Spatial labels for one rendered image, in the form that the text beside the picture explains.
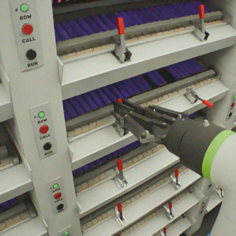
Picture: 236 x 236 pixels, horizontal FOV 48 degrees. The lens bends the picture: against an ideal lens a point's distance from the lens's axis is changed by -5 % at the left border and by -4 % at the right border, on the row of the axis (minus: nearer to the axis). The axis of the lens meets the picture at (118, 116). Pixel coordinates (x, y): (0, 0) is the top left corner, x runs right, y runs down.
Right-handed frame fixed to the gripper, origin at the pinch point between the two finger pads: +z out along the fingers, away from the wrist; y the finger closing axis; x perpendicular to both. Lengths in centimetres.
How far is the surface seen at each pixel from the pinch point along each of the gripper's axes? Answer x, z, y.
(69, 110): -0.4, 10.9, -9.8
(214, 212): -98, 17, 69
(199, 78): -3.1, 5.9, 34.2
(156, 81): -0.9, 10.3, 18.9
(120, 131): -6.6, 1.9, -1.0
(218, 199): -85, 15, 68
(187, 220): -84, 16, 43
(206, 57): 1.1, 11.1, 44.3
